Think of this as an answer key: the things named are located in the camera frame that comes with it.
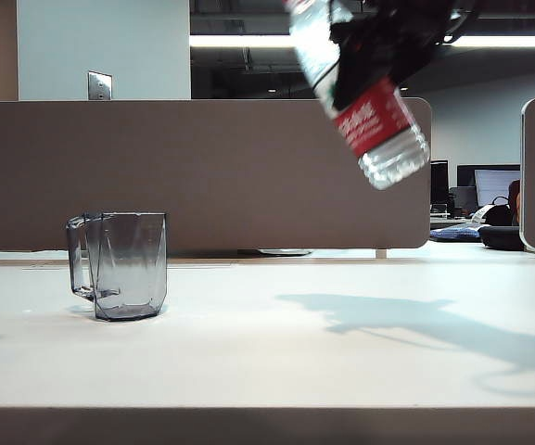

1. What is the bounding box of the long white ceiling light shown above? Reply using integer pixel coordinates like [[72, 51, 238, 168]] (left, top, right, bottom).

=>
[[189, 34, 535, 50]]

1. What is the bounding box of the clear red-label mineral water bottle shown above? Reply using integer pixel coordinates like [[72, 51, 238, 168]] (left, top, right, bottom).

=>
[[284, 0, 432, 192]]

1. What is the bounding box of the wide black computer monitor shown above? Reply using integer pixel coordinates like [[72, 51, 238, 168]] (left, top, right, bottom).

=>
[[455, 163, 522, 220]]

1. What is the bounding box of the black backpack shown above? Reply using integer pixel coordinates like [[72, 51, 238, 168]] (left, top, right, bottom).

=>
[[484, 196, 520, 228]]

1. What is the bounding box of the grey transparent faceted mug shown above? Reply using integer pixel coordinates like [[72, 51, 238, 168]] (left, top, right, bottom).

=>
[[66, 211, 169, 323]]

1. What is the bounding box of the black oval pouch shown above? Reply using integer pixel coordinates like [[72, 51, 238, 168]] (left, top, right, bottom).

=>
[[477, 223, 526, 253]]

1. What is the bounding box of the person in orange shirt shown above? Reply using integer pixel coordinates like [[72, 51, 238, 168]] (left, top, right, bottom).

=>
[[506, 179, 522, 227]]

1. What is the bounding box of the narrow black computer monitor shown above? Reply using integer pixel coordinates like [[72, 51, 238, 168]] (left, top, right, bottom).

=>
[[429, 159, 450, 217]]

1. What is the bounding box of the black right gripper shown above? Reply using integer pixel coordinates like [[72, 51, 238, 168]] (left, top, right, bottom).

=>
[[330, 0, 464, 111]]

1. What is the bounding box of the blue cloth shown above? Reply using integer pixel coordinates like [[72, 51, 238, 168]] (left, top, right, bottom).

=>
[[429, 224, 482, 244]]

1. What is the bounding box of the metal wall switch plate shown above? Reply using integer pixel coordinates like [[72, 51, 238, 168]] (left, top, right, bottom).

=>
[[86, 70, 114, 102]]

